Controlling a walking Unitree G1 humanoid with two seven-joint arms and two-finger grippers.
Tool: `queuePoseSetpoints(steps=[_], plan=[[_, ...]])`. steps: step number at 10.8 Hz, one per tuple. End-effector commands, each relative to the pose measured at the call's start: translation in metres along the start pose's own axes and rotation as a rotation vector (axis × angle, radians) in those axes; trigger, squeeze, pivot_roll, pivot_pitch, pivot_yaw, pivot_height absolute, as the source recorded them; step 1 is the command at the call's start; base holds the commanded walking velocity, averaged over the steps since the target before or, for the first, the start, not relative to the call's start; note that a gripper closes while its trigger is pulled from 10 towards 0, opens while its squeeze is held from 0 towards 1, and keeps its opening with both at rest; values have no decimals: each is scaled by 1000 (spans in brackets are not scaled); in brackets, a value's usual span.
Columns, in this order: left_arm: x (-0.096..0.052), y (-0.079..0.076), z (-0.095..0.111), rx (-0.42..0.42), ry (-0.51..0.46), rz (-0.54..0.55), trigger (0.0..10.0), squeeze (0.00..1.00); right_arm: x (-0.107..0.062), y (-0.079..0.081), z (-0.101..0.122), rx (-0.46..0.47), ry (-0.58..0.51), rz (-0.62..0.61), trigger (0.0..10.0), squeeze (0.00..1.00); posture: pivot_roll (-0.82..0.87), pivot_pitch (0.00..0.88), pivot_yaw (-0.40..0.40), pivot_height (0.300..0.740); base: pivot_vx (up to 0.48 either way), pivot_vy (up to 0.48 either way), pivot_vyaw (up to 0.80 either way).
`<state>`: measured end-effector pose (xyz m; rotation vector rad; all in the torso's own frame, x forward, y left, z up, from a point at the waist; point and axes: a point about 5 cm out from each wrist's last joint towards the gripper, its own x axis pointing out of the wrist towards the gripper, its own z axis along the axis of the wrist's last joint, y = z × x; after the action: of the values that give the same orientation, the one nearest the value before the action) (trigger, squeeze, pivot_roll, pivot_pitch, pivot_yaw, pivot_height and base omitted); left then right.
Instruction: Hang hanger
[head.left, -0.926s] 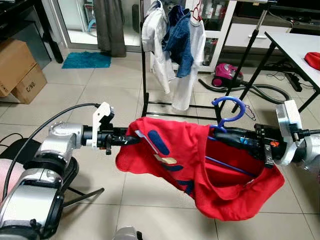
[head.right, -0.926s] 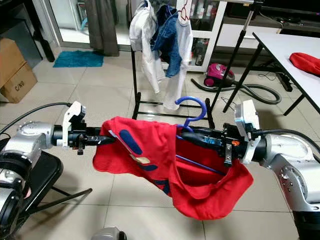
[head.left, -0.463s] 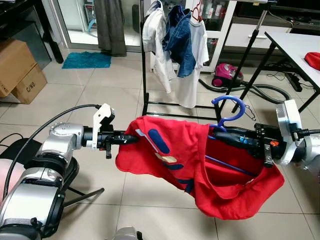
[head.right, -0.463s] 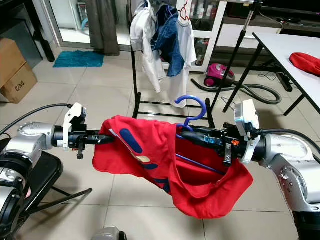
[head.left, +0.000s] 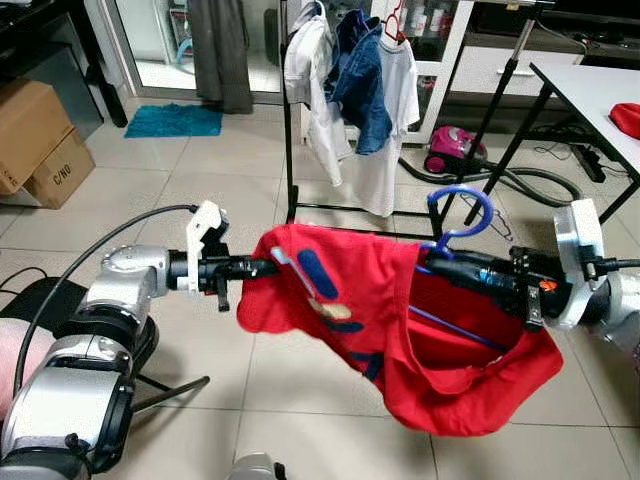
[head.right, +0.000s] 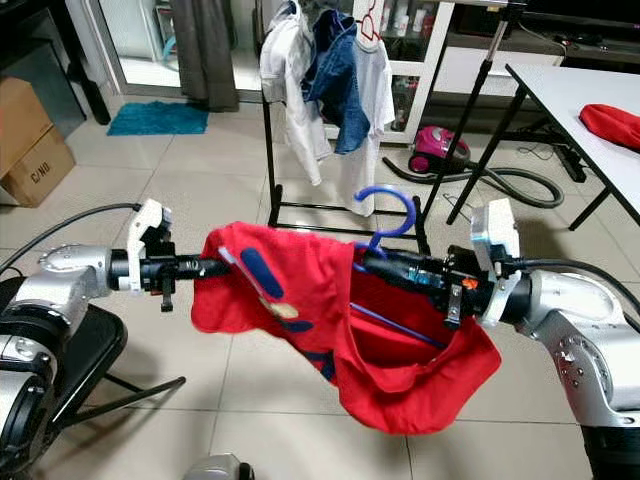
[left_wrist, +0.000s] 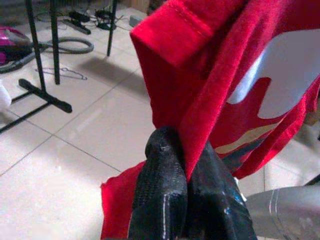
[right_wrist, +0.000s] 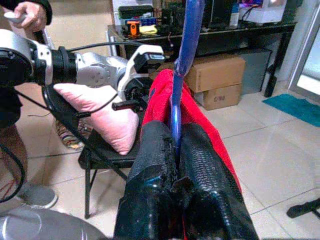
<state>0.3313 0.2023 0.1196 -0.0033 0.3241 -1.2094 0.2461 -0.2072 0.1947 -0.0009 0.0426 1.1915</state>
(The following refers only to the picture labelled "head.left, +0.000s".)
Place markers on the grey curtain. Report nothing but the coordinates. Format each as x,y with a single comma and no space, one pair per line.
220,60

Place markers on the red shirt with printed patch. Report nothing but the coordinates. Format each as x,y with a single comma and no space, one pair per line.
350,260

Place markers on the purple clothes hanger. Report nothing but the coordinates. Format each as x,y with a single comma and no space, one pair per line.
463,191

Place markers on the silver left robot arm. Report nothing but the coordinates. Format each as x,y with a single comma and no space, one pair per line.
70,400

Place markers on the red clothes hanger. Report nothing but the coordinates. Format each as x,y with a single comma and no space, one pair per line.
385,25

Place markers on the blue denim jacket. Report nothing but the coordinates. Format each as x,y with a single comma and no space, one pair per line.
365,90

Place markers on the black power strip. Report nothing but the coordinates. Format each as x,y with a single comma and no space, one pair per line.
590,165

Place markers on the black desk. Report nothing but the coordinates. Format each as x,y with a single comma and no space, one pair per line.
40,30

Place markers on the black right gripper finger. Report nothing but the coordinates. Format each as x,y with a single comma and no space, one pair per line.
470,283
470,262

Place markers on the white long sleeve shirt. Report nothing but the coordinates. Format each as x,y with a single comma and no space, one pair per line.
320,130

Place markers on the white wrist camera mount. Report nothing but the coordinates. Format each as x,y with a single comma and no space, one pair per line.
205,232
580,240

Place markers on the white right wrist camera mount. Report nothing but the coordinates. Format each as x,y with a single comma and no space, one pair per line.
580,240

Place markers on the large plain cardboard box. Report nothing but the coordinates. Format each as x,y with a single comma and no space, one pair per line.
30,120

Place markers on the white t-shirt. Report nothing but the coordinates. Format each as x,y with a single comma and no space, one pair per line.
380,180

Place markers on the silver robot leg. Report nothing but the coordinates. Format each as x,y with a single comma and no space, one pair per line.
255,468

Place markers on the plain red garment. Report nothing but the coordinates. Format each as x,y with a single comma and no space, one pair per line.
628,120

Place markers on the teal floor mat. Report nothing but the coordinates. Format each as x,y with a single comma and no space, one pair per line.
175,120

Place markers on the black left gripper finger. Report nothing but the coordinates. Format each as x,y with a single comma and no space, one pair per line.
262,272
262,262

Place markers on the metal clothes rack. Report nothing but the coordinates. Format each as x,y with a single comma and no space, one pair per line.
288,150

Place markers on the black tripod stand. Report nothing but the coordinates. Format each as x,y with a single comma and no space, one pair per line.
515,70

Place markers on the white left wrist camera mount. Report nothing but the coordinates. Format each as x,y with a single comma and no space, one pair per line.
205,232

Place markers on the pink vacuum cleaner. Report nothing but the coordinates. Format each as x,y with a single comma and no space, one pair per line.
450,150

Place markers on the cardboard box with black print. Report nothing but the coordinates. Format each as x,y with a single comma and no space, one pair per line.
65,175

